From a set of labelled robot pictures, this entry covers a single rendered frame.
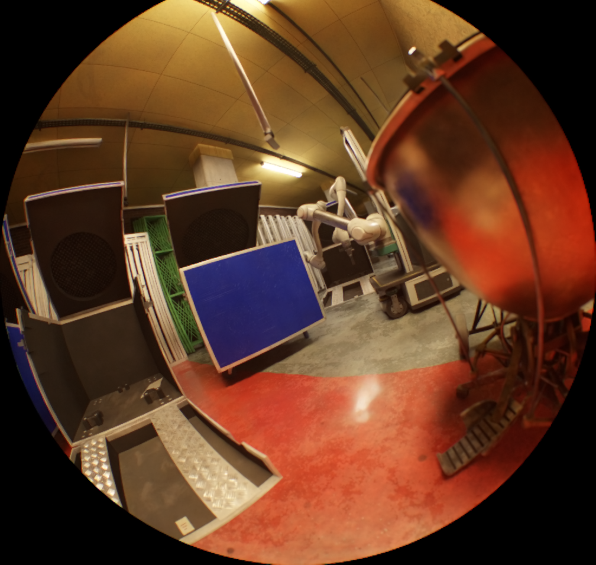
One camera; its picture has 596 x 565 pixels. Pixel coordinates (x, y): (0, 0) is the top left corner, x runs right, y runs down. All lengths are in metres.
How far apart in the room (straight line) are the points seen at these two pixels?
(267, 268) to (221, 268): 0.37
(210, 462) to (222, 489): 0.15
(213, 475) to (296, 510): 0.34
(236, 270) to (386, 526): 1.63
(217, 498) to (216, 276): 1.35
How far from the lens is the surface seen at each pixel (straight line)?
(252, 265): 1.65
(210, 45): 2.83
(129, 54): 2.82
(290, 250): 1.82
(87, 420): 1.66
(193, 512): 0.91
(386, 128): 0.29
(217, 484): 0.90
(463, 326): 1.02
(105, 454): 1.32
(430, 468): 0.73
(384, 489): 0.72
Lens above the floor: 0.64
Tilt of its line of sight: 2 degrees up
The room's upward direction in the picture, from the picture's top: 20 degrees counter-clockwise
